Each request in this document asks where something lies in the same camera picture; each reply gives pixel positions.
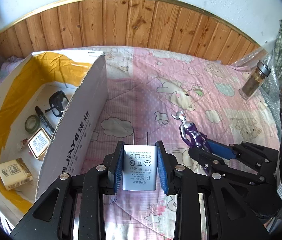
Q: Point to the purple silver action figure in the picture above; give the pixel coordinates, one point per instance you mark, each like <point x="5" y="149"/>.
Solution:
<point x="193" y="139"/>

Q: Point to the black glasses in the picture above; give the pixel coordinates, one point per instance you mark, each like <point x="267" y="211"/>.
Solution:
<point x="58" y="102"/>

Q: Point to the small white tube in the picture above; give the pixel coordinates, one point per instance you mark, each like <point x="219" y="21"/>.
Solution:
<point x="22" y="144"/>

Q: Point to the white power adapter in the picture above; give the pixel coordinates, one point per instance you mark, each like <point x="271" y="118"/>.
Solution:
<point x="140" y="167"/>

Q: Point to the green tape roll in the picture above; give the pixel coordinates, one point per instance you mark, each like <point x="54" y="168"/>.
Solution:
<point x="32" y="124"/>

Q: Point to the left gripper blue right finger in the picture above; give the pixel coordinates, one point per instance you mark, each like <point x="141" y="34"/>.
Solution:
<point x="165" y="164"/>

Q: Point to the bubble wrap sheet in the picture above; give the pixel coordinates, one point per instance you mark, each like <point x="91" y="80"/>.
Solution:
<point x="269" y="89"/>

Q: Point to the wooden headboard panel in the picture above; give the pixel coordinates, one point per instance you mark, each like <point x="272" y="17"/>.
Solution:
<point x="158" y="24"/>

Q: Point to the gold tissue pack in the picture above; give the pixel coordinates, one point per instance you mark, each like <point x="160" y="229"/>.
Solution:
<point x="14" y="173"/>

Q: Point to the pink cartoon bed quilt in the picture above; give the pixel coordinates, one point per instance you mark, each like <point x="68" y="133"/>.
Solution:
<point x="145" y="87"/>

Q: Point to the gold metal tin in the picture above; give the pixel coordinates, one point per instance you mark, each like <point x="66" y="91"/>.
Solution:
<point x="38" y="143"/>

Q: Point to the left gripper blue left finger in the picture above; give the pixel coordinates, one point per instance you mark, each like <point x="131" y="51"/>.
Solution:
<point x="115" y="168"/>

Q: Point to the glass tea bottle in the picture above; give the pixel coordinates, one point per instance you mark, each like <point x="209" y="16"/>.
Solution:
<point x="255" y="80"/>

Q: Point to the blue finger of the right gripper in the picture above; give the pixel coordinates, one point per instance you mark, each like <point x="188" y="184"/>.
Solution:
<point x="221" y="150"/>
<point x="210" y="163"/>

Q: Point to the white cardboard box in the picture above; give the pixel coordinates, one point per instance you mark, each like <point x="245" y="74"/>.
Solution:
<point x="82" y="75"/>

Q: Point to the black marker pen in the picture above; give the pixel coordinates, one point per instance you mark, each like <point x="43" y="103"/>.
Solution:
<point x="44" y="120"/>

